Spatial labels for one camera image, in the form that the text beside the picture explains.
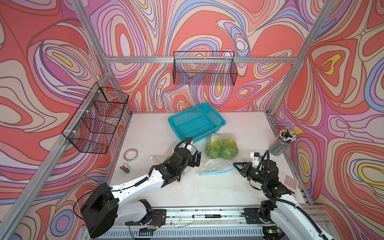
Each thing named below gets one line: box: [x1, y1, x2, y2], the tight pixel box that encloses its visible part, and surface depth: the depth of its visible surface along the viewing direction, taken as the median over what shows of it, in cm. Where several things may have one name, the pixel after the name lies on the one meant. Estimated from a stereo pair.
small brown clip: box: [119, 165, 130, 174], surface depth 90 cm
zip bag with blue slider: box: [198, 133, 244, 176], surface depth 90 cm
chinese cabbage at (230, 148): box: [222, 137, 239, 160], surface depth 90 cm
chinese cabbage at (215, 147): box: [205, 134, 225, 160], surface depth 92 cm
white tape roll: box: [123, 148, 138, 161], surface depth 98 cm
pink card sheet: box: [278, 170, 299, 193], surface depth 85 cm
